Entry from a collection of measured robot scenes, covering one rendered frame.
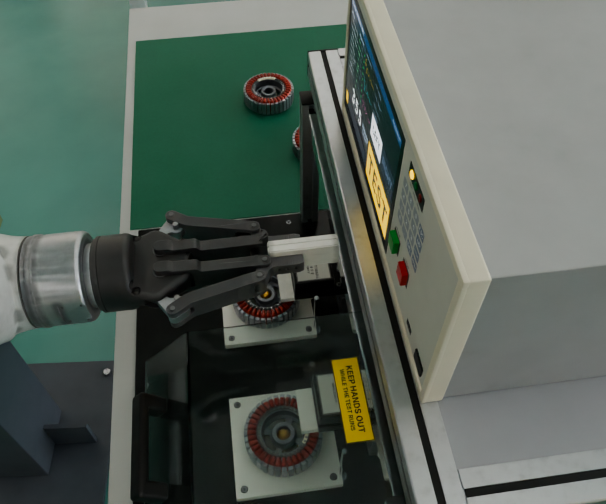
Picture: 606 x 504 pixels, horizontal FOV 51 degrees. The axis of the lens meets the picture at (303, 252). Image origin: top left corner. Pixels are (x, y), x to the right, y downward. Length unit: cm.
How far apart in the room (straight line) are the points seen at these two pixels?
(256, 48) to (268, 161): 39
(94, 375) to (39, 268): 135
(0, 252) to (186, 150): 80
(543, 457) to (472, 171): 27
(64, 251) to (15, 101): 230
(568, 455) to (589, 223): 23
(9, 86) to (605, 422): 268
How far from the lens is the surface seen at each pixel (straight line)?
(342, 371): 70
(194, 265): 62
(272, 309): 103
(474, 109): 60
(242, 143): 138
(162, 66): 162
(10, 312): 63
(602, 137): 61
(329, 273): 100
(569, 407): 68
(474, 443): 63
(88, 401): 193
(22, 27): 333
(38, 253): 63
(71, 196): 243
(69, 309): 63
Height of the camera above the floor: 169
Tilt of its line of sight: 53 degrees down
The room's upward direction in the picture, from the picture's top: straight up
